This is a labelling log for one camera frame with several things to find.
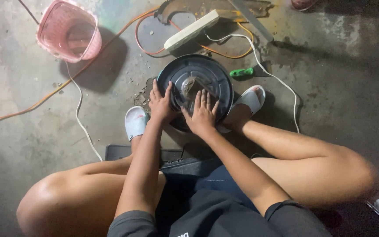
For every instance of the person's right hand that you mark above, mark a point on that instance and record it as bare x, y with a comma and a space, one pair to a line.
202, 118

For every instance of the person's left hand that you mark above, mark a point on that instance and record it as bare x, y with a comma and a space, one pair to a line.
160, 107

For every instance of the black round fan motor housing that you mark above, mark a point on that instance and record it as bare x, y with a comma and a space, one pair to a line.
206, 75

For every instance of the white left slipper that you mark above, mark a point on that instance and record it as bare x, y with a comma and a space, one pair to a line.
136, 122

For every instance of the white slipper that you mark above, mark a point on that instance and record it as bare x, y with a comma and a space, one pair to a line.
250, 98
136, 122

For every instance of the white right slipper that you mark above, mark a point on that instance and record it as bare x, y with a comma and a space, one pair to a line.
250, 98

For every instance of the dark blue shorts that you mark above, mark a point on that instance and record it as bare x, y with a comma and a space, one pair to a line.
202, 179

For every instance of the black plastic tray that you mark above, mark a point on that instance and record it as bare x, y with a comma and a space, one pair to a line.
117, 153

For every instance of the white power strip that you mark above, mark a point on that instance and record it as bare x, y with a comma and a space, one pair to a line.
191, 30

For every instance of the black shirt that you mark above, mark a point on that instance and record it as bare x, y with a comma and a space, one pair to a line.
215, 219

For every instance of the grey metal bar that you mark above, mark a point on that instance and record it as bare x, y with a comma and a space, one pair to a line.
252, 19

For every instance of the rusty metal plate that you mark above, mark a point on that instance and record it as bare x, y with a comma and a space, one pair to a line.
209, 7

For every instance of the person's right leg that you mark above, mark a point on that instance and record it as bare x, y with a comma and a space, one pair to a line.
308, 168

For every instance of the person's leg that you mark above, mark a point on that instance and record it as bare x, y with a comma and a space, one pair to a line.
308, 168
77, 197

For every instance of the pink plastic basket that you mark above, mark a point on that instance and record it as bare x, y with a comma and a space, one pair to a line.
69, 31

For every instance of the person's left leg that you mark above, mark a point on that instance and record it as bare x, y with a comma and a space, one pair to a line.
77, 197

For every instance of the reddish round object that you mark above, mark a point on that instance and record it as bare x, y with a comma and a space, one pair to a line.
303, 4

